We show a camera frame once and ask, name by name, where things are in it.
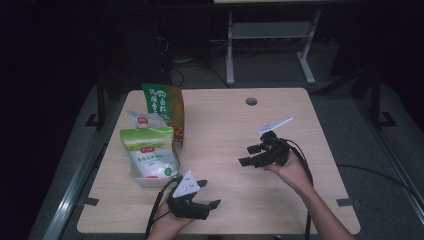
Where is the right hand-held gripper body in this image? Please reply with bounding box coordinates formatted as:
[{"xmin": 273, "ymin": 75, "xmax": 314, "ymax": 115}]
[{"xmin": 257, "ymin": 115, "xmax": 294, "ymax": 168}]

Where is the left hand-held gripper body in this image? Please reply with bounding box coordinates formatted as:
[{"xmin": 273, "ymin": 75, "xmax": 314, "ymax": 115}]
[{"xmin": 165, "ymin": 169, "xmax": 212, "ymax": 221}]

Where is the green and white starch bag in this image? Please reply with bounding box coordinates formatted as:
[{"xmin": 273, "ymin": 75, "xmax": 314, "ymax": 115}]
[{"xmin": 119, "ymin": 126, "xmax": 181, "ymax": 179}]

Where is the green braised seasoning packet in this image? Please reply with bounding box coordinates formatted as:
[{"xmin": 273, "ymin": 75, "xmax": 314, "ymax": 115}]
[{"xmin": 140, "ymin": 82, "xmax": 186, "ymax": 143}]

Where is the person's left hand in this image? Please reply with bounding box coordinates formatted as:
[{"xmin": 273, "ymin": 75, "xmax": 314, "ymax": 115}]
[{"xmin": 151, "ymin": 200, "xmax": 198, "ymax": 239}]

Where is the person's right hand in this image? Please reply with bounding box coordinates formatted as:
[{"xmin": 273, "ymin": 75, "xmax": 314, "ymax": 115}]
[{"xmin": 265, "ymin": 151, "xmax": 314, "ymax": 196}]

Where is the black floor stand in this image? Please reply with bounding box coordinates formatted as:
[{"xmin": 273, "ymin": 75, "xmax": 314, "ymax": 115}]
[
  {"xmin": 84, "ymin": 76, "xmax": 111, "ymax": 130},
  {"xmin": 349, "ymin": 66, "xmax": 398, "ymax": 130}
]

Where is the left hand-held gripper cable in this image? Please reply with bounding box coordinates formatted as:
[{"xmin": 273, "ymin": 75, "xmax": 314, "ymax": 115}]
[{"xmin": 144, "ymin": 176, "xmax": 183, "ymax": 240}]

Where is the hand-held gripper cable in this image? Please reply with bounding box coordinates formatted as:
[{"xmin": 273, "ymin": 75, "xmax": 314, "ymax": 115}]
[
  {"xmin": 279, "ymin": 138, "xmax": 315, "ymax": 240},
  {"xmin": 144, "ymin": 176, "xmax": 183, "ymax": 240}
]

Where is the right hand-held gripper cable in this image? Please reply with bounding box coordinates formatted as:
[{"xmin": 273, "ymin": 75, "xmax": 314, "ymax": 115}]
[{"xmin": 279, "ymin": 138, "xmax": 315, "ymax": 240}]

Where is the black floor cable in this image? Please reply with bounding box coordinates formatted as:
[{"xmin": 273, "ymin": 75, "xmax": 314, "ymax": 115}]
[
  {"xmin": 166, "ymin": 56, "xmax": 231, "ymax": 88},
  {"xmin": 336, "ymin": 163, "xmax": 424, "ymax": 203}
]

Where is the metal floor rail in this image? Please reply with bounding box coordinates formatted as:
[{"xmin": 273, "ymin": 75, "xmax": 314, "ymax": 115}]
[
  {"xmin": 358, "ymin": 99, "xmax": 424, "ymax": 214},
  {"xmin": 39, "ymin": 99, "xmax": 118, "ymax": 240}
]

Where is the grey metal stand frame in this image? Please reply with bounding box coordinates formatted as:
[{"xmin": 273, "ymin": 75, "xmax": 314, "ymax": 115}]
[{"xmin": 225, "ymin": 9, "xmax": 323, "ymax": 87}]

